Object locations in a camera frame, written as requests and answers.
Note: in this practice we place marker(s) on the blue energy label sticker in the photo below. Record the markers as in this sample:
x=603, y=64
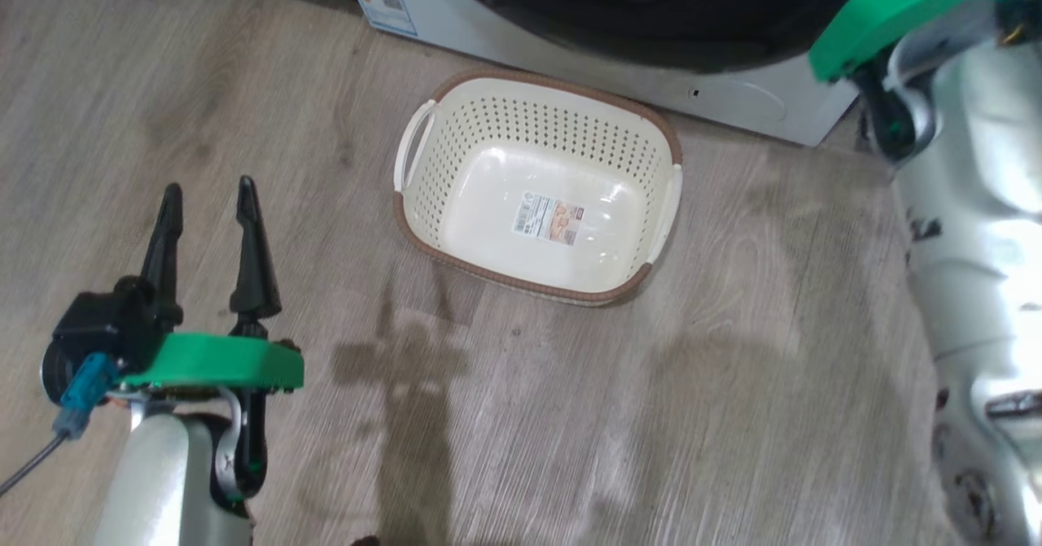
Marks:
x=383, y=5

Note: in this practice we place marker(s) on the washing machine glass door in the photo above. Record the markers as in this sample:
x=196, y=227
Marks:
x=651, y=25

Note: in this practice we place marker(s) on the cream perforated laundry basket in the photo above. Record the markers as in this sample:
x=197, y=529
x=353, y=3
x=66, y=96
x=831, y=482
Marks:
x=505, y=131

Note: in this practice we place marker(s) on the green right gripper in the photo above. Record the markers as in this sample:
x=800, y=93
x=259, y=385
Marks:
x=895, y=1

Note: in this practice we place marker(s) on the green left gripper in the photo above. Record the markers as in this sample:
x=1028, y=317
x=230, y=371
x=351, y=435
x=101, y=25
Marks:
x=220, y=363

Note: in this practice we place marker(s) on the paper basket label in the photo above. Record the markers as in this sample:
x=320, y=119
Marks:
x=548, y=219

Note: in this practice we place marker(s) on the round white filter cover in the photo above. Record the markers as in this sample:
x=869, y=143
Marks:
x=737, y=100

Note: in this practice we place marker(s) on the white front-load washing machine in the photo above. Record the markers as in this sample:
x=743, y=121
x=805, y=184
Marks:
x=456, y=25

